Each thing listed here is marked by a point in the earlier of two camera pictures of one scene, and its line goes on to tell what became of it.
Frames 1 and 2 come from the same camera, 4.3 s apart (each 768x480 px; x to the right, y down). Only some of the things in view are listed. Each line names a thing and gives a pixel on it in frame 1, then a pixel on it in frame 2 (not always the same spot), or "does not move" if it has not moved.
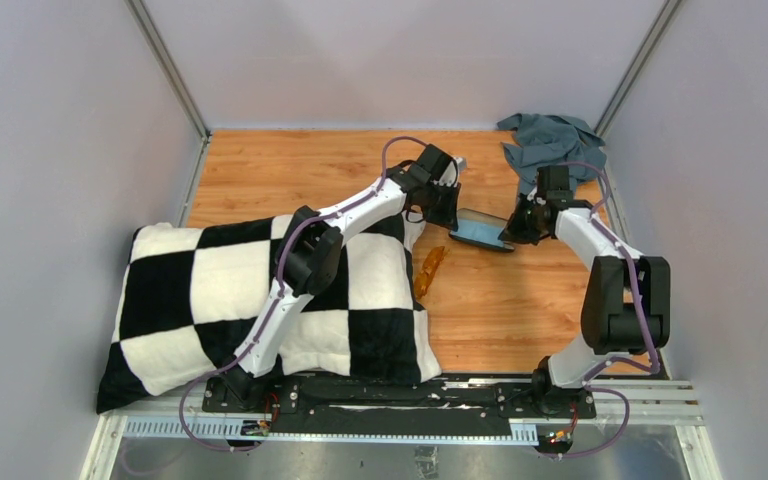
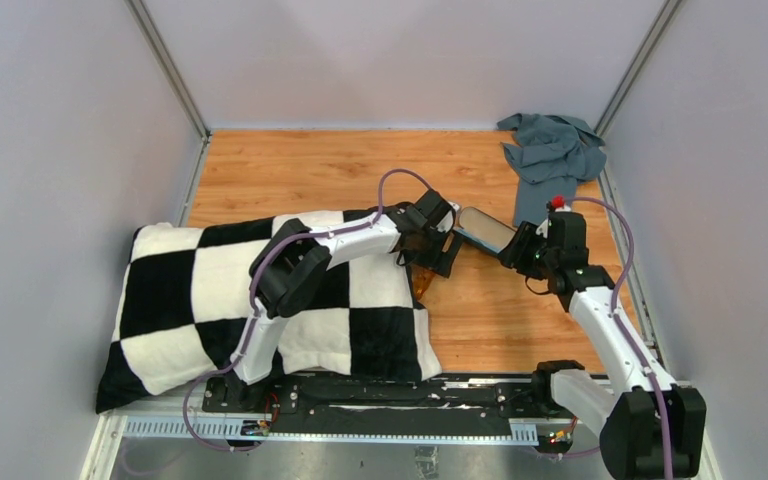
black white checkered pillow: x=188 y=300 does not move
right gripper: x=513 y=231 → x=515 y=254
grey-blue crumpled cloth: x=552 y=141 does not move
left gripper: x=447 y=218 → x=439 y=261
